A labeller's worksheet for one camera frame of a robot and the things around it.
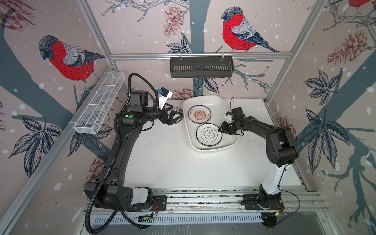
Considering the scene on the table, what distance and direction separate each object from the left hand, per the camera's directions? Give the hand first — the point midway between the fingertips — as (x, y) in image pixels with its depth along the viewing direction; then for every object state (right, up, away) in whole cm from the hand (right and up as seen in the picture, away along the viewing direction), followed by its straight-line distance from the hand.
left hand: (175, 110), depth 68 cm
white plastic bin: (+29, +4, +47) cm, 56 cm away
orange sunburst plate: (+14, -3, +42) cm, 45 cm away
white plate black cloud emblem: (+19, -17, +30) cm, 39 cm away
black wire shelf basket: (+15, +32, +36) cm, 51 cm away
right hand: (+27, -14, +30) cm, 42 cm away
